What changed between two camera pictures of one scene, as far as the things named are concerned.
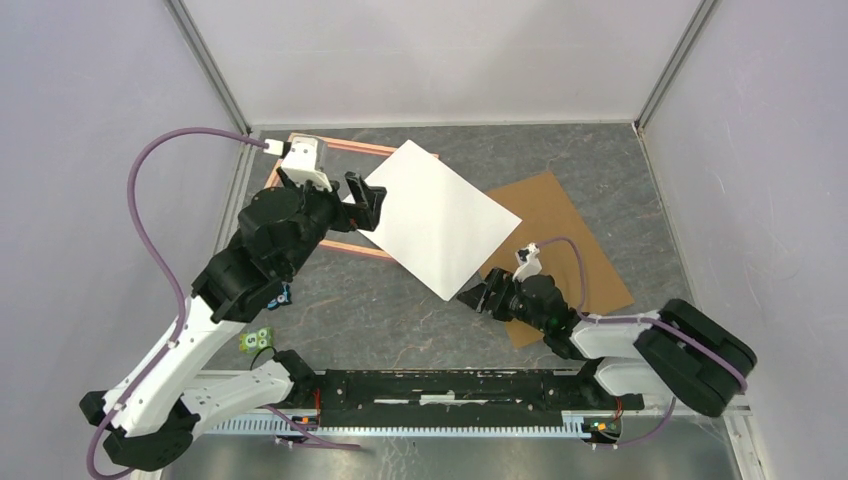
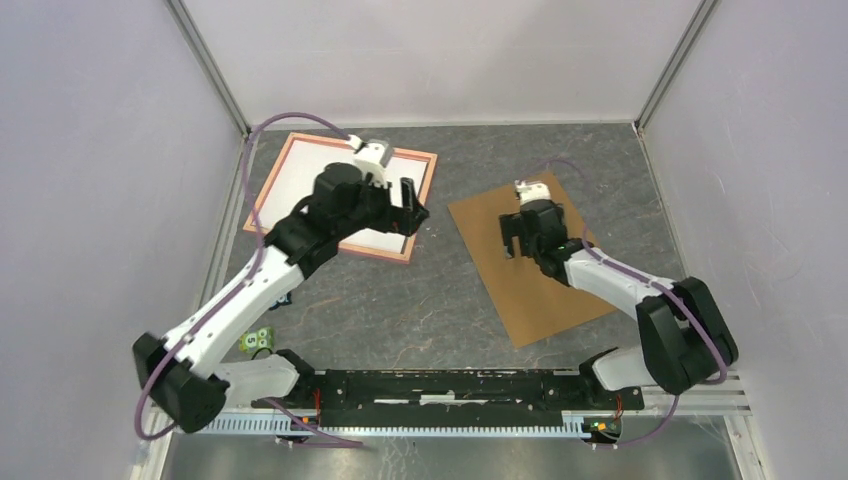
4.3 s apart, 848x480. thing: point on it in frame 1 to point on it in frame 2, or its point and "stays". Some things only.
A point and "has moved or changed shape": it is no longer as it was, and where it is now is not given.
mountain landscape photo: x=434 y=222 has moved or changed shape
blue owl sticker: x=284 y=298 stays
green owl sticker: x=255 y=341 stays
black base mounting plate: x=450 y=392 stays
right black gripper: x=497 y=281 to x=512 y=225
